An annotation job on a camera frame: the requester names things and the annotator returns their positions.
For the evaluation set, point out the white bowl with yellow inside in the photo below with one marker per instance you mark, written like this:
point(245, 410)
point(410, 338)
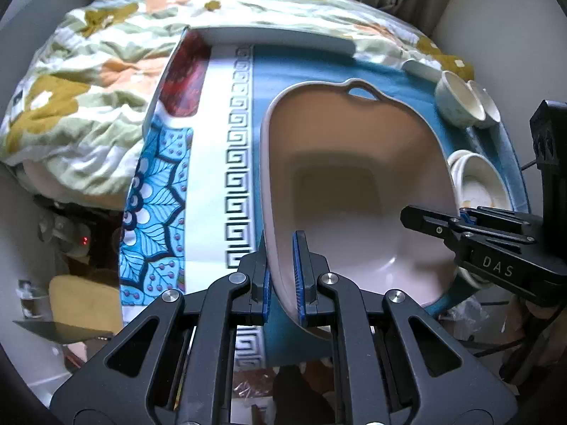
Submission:
point(485, 181)

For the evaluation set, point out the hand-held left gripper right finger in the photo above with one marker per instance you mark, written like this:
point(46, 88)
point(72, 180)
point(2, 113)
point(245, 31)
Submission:
point(299, 283)

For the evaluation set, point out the floral duvet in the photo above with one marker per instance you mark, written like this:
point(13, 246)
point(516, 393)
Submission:
point(88, 75)

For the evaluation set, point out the white cup with pattern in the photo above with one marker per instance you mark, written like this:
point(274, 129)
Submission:
point(456, 97)

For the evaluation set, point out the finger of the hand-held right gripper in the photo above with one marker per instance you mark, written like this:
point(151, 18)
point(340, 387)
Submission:
point(434, 223)
point(509, 225)

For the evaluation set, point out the device with red light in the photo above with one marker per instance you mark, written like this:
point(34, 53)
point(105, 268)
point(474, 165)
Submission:
point(75, 239)

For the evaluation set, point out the patterned teal cloth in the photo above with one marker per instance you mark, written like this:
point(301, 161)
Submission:
point(212, 164)

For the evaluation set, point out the pink square dish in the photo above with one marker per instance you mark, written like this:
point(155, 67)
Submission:
point(354, 186)

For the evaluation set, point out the white bowl with patterned outside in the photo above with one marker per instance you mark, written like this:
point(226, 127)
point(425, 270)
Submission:
point(489, 106)

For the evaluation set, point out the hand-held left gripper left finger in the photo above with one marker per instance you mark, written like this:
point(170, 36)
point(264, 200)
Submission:
point(266, 296)

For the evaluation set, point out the clear plastic bag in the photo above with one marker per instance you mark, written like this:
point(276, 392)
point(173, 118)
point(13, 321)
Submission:
point(463, 321)

